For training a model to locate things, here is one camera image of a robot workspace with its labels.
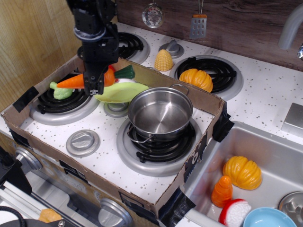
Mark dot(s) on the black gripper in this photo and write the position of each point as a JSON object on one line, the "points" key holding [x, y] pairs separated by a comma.
{"points": [[98, 51]]}

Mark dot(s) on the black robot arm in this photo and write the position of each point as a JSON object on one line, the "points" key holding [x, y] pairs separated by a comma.
{"points": [[91, 15]]}

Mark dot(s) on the light green plastic plate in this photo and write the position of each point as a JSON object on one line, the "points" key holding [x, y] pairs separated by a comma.
{"points": [[121, 92]]}

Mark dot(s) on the small orange toy carrot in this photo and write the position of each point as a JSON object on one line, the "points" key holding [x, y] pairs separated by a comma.
{"points": [[222, 192]]}

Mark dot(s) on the red toy strawberry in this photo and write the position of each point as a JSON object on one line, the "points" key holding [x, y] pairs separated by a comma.
{"points": [[112, 70]]}

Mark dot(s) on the front left black burner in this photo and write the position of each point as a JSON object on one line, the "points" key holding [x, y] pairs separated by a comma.
{"points": [[49, 111]]}

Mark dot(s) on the black burner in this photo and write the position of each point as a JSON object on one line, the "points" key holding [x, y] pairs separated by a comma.
{"points": [[49, 111], [132, 47], [226, 77], [156, 159]]}

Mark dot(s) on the green toy broccoli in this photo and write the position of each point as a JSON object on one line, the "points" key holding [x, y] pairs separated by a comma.
{"points": [[60, 93]]}

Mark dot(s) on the middle silver stove knob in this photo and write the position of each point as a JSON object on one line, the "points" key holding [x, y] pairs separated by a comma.
{"points": [[116, 110]]}

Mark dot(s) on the silver stove knob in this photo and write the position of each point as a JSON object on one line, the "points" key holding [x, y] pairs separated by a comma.
{"points": [[116, 110], [173, 48], [83, 143]]}

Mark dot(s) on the back left black burner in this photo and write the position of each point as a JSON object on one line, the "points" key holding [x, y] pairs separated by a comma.
{"points": [[132, 47]]}

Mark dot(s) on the front silver stove knob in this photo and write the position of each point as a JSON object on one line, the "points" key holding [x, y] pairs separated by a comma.
{"points": [[83, 143]]}

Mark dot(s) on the yellow toy corn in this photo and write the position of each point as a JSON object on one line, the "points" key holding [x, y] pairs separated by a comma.
{"points": [[163, 61]]}

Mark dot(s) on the stainless steel pot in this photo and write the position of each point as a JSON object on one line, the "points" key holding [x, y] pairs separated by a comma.
{"points": [[161, 114]]}

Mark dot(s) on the hanging round metal strainer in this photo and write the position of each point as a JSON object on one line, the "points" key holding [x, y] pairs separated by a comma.
{"points": [[153, 15]]}

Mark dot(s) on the back silver stove knob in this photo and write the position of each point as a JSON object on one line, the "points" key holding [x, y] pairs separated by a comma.
{"points": [[173, 48]]}

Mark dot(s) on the front right black burner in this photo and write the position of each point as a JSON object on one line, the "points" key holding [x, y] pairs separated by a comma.
{"points": [[156, 159]]}

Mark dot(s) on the left silver oven dial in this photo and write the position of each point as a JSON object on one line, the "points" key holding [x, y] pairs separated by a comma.
{"points": [[28, 161]]}

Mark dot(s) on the silver oven dial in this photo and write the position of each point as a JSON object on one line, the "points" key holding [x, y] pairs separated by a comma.
{"points": [[28, 161], [111, 214]]}

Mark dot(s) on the orange toy pumpkin on stove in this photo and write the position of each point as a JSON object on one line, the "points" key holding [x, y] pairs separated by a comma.
{"points": [[198, 78]]}

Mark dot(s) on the hanging metal spatula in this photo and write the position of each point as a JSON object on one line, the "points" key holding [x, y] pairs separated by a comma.
{"points": [[198, 23]]}

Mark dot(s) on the back right black burner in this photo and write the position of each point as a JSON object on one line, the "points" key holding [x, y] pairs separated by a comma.
{"points": [[226, 77]]}

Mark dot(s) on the right silver oven dial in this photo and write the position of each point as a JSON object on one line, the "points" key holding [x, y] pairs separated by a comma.
{"points": [[111, 214]]}

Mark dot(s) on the orange sponge piece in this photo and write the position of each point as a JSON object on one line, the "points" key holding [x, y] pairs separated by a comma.
{"points": [[49, 215]]}

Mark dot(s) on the orange toy pumpkin in sink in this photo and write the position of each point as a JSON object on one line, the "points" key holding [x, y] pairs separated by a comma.
{"points": [[243, 173]]}

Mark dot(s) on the red white toy mushroom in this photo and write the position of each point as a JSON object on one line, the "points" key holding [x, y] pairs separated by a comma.
{"points": [[234, 213]]}

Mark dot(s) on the silver sink basin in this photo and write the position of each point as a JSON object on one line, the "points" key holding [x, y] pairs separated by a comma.
{"points": [[280, 160]]}

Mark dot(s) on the grey faucet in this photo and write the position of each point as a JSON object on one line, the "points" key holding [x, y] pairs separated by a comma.
{"points": [[290, 28]]}

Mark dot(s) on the light blue bowl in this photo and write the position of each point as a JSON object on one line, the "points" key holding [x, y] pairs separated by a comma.
{"points": [[267, 217]]}

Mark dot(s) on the steel bowl in sink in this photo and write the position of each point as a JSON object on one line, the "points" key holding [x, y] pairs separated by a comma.
{"points": [[292, 205]]}

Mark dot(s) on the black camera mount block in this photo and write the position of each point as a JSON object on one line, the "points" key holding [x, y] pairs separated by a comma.
{"points": [[10, 171]]}

